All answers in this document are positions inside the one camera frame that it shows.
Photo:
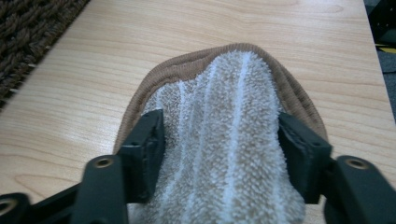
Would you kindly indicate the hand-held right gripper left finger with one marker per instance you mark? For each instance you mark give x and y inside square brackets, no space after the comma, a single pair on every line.
[143,161]

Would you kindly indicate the black yellow striped stand base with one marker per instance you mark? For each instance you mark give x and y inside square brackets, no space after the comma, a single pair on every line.
[384,25]

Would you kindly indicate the grey striped cloth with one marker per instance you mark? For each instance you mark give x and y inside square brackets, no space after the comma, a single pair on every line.
[224,130]

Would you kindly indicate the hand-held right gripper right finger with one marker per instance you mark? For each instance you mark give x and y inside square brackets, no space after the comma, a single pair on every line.
[308,161]

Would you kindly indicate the brown woven basket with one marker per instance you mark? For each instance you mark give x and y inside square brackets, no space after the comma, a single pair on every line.
[25,34]

